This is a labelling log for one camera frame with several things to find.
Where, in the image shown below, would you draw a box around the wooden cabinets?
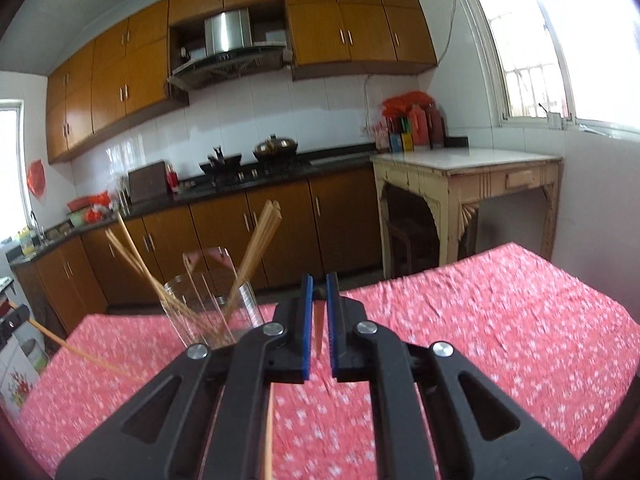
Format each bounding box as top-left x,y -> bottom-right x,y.
46,0 -> 437,162
10,162 -> 382,334

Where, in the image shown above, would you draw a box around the stacked bowls with red bag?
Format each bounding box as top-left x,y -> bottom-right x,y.
66,191 -> 112,228

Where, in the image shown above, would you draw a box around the red plastic bag on table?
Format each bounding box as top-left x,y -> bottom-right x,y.
382,90 -> 436,118

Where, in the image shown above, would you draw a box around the red floral tablecloth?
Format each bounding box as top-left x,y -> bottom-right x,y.
4,244 -> 639,479

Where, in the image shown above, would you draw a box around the yellow dish soap bottle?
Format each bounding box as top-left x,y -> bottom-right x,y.
18,226 -> 35,256

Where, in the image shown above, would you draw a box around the wire utensil holder basket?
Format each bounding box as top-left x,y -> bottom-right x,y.
160,247 -> 265,349

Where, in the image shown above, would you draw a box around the red bottle on counter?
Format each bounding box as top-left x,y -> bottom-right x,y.
166,164 -> 179,193

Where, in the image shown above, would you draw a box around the wooden upper cabinets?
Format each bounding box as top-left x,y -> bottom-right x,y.
46,0 -> 437,162

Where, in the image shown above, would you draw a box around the white floral appliance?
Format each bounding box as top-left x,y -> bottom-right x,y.
0,276 -> 49,418

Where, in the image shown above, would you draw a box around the red hanging wall ornament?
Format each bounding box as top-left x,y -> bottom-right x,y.
26,159 -> 46,198

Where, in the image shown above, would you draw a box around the left window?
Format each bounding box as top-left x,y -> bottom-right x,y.
0,100 -> 27,243

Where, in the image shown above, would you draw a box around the wooden lower cabinets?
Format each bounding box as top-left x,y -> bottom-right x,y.
10,162 -> 382,334

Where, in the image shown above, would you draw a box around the window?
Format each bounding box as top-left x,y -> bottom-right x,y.
0,100 -> 27,243
462,0 -> 639,138

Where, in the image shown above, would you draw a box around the red oil jugs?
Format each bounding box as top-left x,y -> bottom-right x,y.
408,103 -> 445,150

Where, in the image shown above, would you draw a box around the right window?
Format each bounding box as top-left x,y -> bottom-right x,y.
462,0 -> 639,138

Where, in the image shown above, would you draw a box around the cream wooden side table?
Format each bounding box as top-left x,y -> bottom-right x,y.
371,148 -> 563,278

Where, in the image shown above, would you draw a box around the steel range hood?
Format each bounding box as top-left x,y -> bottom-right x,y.
168,1 -> 293,92

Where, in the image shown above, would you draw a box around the gas stove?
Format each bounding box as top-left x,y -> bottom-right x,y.
200,160 -> 310,188

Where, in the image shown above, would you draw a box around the wooden chopstick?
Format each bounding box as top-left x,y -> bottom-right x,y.
314,300 -> 326,358
2,300 -> 142,384
221,201 -> 284,323
262,390 -> 273,480

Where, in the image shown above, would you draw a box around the dark wooden cutting board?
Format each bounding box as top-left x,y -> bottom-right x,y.
128,160 -> 170,205

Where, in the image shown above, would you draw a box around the black countertop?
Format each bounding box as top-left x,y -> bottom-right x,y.
6,135 -> 471,267

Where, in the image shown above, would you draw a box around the black wok on stove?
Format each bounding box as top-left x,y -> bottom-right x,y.
200,146 -> 242,177

